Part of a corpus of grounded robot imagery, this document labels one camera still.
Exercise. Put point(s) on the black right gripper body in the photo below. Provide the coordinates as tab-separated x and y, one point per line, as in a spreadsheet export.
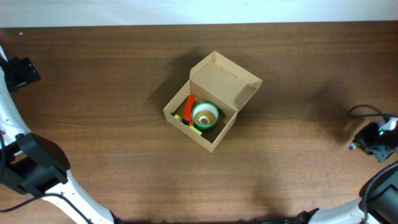
382	146

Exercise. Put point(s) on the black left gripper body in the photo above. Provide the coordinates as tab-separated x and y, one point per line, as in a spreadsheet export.
18	74

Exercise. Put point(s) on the blue white marker pen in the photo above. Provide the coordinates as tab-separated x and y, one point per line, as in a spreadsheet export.
366	134

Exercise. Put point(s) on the yellow highlighter marker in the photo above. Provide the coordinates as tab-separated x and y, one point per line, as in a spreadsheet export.
190	126

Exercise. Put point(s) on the red utility knife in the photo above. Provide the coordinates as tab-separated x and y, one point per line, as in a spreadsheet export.
187	115

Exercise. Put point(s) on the green tape roll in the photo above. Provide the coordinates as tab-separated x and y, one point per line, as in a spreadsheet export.
205	106

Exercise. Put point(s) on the small yellow tape roll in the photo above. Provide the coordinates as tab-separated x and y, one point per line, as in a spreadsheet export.
205	118

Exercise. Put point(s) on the cardboard box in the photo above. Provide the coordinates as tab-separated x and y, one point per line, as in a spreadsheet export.
217	80

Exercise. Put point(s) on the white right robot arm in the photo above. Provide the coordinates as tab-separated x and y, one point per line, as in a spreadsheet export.
377	201

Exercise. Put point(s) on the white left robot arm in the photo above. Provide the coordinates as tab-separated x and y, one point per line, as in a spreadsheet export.
33	165

